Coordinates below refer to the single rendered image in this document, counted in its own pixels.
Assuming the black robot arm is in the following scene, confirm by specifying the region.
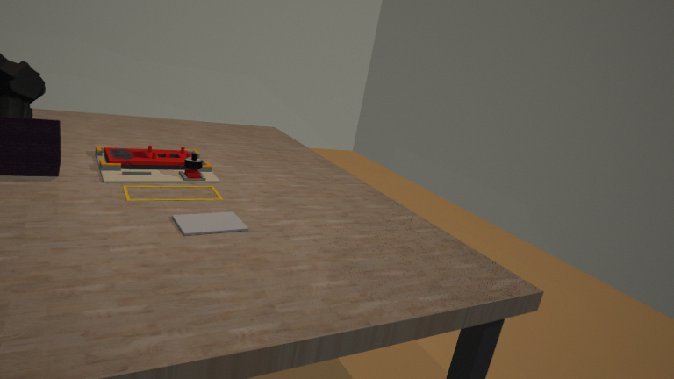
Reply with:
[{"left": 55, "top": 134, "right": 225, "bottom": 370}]
[{"left": 0, "top": 54, "right": 46, "bottom": 118}]

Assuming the black wheel with grey rim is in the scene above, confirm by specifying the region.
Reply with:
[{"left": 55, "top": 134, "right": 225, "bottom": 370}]
[{"left": 184, "top": 157, "right": 203, "bottom": 169}]

